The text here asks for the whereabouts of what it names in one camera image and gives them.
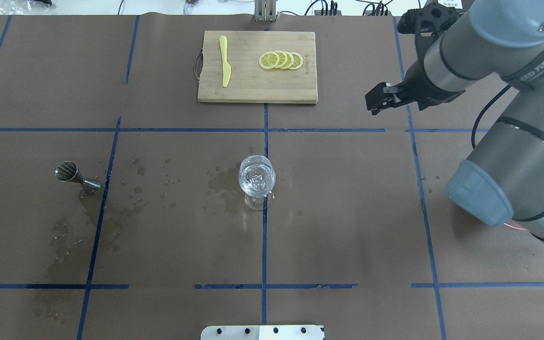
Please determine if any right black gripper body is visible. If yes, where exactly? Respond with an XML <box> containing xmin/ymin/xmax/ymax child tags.
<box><xmin>397</xmin><ymin>60</ymin><xmax>464</xmax><ymax>111</ymax></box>

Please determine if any steel cocktail jigger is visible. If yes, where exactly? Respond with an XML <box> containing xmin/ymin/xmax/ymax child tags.
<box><xmin>54</xmin><ymin>161</ymin><xmax>102</xmax><ymax>195</ymax></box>

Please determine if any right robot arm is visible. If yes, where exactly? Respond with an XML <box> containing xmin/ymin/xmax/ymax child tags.
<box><xmin>365</xmin><ymin>0</ymin><xmax>544</xmax><ymax>243</ymax></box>

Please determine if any clear wine glass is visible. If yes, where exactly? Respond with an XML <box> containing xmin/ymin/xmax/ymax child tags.
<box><xmin>238</xmin><ymin>155</ymin><xmax>276</xmax><ymax>211</ymax></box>

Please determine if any lemon slice rightmost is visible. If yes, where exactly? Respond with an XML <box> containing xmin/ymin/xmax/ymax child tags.
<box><xmin>288</xmin><ymin>52</ymin><xmax>304</xmax><ymax>70</ymax></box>

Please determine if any lemon slice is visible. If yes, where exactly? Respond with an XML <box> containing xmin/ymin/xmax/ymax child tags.
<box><xmin>288</xmin><ymin>52</ymin><xmax>304</xmax><ymax>70</ymax></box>
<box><xmin>258</xmin><ymin>52</ymin><xmax>281</xmax><ymax>69</ymax></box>
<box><xmin>274</xmin><ymin>51</ymin><xmax>289</xmax><ymax>68</ymax></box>
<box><xmin>281</xmin><ymin>51</ymin><xmax>294</xmax><ymax>69</ymax></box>

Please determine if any black power strip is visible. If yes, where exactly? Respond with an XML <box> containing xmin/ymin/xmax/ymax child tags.
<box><xmin>309</xmin><ymin>0</ymin><xmax>341</xmax><ymax>17</ymax></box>

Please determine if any lemon slice leftmost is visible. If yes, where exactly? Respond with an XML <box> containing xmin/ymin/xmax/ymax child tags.
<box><xmin>258</xmin><ymin>52</ymin><xmax>281</xmax><ymax>69</ymax></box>

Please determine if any bamboo cutting board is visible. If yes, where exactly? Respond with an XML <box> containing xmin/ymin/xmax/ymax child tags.
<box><xmin>198</xmin><ymin>30</ymin><xmax>319</xmax><ymax>105</ymax></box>

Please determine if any pink bowl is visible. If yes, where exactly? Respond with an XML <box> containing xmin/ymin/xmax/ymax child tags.
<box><xmin>501</xmin><ymin>220</ymin><xmax>528</xmax><ymax>232</ymax></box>

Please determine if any yellow plastic knife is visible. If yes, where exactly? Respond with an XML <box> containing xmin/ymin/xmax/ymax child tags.
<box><xmin>219</xmin><ymin>36</ymin><xmax>232</xmax><ymax>88</ymax></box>

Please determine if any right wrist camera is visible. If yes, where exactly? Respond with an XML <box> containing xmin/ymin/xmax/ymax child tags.
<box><xmin>397</xmin><ymin>0</ymin><xmax>467</xmax><ymax>56</ymax></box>

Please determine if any aluminium frame post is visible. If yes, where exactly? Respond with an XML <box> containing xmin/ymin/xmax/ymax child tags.
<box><xmin>254</xmin><ymin>0</ymin><xmax>278</xmax><ymax>22</ymax></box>

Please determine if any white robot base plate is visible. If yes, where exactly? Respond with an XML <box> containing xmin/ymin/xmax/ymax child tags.
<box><xmin>200</xmin><ymin>324</ymin><xmax>325</xmax><ymax>340</ymax></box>

